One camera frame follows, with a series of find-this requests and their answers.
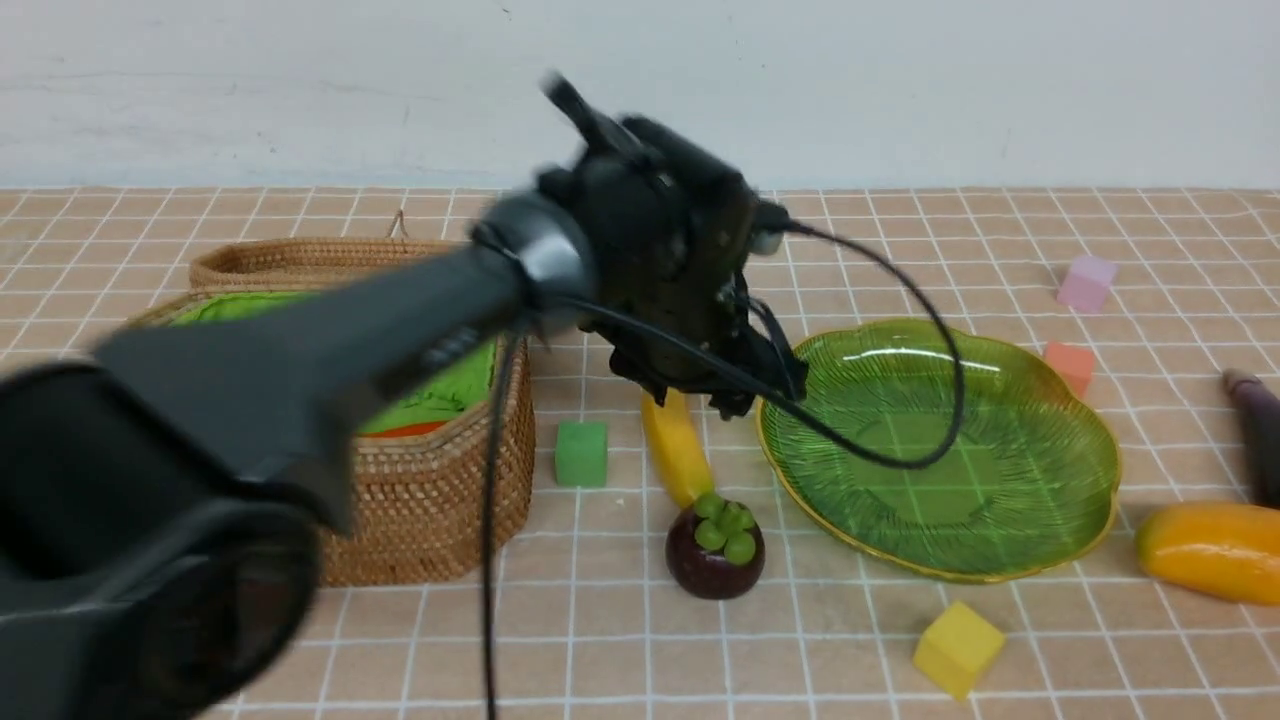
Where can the yellow foam cube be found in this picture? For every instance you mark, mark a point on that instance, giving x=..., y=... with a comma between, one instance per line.
x=957, y=649

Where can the orange foam cube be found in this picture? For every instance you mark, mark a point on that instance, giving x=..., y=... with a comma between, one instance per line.
x=1074, y=363

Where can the green glass leaf plate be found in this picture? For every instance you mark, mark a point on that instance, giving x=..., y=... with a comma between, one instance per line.
x=1030, y=483

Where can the green foam cube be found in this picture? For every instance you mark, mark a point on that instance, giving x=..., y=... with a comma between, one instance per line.
x=582, y=454

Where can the yellow toy banana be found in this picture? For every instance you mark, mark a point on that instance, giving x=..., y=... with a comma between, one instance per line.
x=675, y=445

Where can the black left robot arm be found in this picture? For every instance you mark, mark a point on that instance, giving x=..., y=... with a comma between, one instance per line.
x=163, y=499

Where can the purple toy mangosteen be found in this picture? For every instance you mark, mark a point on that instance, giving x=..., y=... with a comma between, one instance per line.
x=715, y=549

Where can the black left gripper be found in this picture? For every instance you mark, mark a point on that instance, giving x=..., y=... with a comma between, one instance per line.
x=672, y=227

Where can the woven rattan basket lid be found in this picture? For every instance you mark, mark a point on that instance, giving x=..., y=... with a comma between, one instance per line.
x=308, y=262

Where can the orange toy mango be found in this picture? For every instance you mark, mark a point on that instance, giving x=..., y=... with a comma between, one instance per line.
x=1228, y=551

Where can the purple toy eggplant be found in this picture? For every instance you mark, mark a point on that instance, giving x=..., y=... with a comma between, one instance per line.
x=1257, y=415

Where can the orange toy carrot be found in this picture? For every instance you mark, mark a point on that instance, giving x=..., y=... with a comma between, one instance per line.
x=410, y=430

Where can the pink foam cube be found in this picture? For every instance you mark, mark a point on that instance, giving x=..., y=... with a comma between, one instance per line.
x=1087, y=284

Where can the woven rattan basket green lining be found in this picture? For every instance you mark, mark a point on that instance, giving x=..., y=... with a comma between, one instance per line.
x=418, y=499

